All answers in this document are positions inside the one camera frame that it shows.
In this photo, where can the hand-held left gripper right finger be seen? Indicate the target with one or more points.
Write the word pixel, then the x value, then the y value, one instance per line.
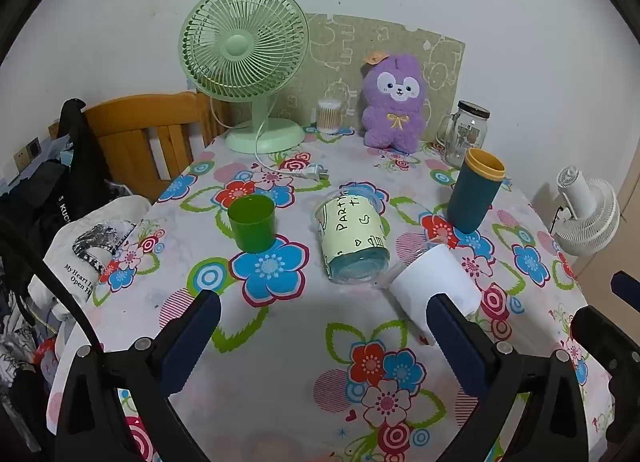
pixel 457 347

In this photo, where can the black bag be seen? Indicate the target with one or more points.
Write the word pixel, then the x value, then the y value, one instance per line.
pixel 75 177

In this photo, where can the purple plush toy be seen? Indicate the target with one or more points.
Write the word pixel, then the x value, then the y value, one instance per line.
pixel 392 112

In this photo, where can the glass jar mug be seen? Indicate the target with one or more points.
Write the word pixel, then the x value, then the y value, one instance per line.
pixel 467 137

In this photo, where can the white cup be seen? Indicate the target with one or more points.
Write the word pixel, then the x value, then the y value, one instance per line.
pixel 430 277

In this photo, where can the white printed tote bag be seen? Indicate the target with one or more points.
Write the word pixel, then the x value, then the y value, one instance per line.
pixel 70 254

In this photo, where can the green desk fan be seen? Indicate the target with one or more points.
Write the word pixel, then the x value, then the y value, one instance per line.
pixel 240 47

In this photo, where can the white fan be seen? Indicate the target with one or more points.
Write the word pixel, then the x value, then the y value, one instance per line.
pixel 590 217

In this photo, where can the clear cup with printed sleeve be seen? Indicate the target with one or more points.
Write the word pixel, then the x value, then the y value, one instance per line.
pixel 352 237

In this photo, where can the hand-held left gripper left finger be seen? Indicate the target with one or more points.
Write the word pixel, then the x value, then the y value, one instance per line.
pixel 192 332

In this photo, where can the wall socket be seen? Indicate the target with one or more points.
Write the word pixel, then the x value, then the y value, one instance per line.
pixel 27 154

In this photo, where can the wooden chair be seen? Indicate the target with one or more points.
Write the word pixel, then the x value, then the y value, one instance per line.
pixel 135 112

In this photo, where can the cotton swab container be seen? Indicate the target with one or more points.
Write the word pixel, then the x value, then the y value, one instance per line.
pixel 330 114

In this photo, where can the green patterned board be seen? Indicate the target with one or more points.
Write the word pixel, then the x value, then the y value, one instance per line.
pixel 340 42

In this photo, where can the green plastic cup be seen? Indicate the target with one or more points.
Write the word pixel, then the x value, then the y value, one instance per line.
pixel 252 224

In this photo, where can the teal cup with yellow rim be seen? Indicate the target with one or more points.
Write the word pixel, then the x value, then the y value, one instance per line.
pixel 472 192

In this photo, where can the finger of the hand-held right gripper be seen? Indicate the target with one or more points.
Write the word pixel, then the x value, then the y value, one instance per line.
pixel 627 287
pixel 600 332

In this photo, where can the pile of clothes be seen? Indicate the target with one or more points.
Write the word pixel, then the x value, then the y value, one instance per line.
pixel 20 352

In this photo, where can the floral tablecloth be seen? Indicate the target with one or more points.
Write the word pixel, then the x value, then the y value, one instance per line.
pixel 300 342

